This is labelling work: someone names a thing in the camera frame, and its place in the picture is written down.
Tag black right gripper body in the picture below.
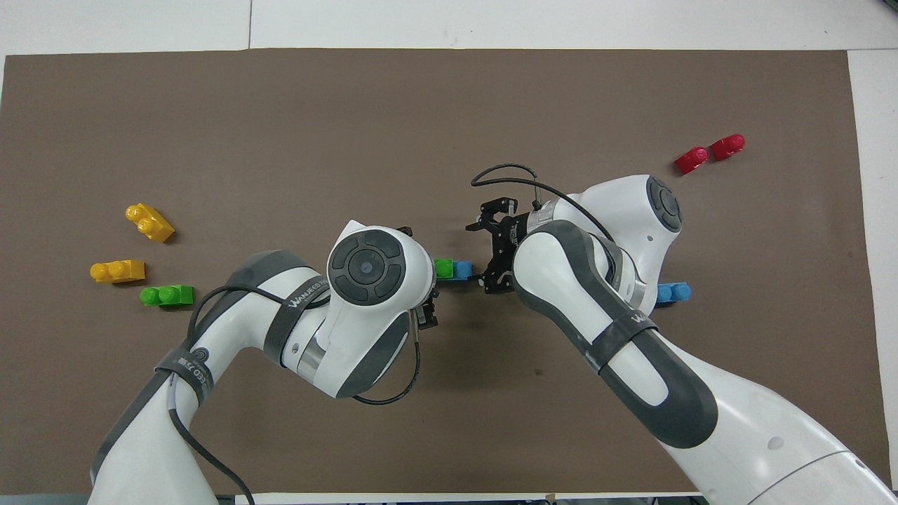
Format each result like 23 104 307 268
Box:
490 209 534 276

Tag red one-stud block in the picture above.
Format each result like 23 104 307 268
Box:
709 133 746 162
673 146 709 176

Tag yellow two-stud block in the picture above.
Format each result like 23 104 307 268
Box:
90 260 147 284
125 203 176 244

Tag brown paper mat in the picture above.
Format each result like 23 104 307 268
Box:
0 48 893 495

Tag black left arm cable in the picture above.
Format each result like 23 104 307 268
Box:
167 284 422 505

